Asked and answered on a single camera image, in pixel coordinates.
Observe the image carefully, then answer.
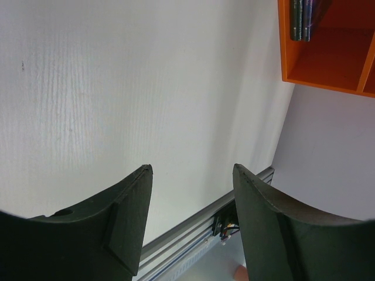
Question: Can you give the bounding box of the pink round object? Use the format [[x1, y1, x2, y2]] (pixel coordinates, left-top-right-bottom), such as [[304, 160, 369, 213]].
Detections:
[[233, 265, 249, 281]]

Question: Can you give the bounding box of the aluminium mounting rail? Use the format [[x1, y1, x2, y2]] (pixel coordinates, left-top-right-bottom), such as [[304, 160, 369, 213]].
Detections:
[[136, 167, 275, 281]]

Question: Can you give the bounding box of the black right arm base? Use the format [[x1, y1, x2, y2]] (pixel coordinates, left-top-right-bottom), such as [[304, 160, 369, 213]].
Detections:
[[212, 201, 240, 241]]

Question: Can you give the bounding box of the orange wooden shelf cabinet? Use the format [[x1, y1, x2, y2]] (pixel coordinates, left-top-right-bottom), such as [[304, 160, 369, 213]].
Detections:
[[278, 1, 374, 97]]

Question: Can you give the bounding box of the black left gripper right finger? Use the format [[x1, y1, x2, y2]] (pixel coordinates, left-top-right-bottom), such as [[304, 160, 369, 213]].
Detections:
[[233, 164, 374, 280]]

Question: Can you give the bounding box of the teal 20000 Leagues book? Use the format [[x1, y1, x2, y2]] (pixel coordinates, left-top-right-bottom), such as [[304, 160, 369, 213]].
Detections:
[[289, 0, 303, 41]]

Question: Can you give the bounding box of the purple Robinson Crusoe book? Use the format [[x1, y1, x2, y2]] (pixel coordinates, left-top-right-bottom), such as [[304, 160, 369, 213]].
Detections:
[[301, 0, 330, 43]]

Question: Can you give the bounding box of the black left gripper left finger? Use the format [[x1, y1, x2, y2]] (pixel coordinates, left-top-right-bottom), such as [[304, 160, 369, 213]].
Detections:
[[1, 165, 153, 280]]

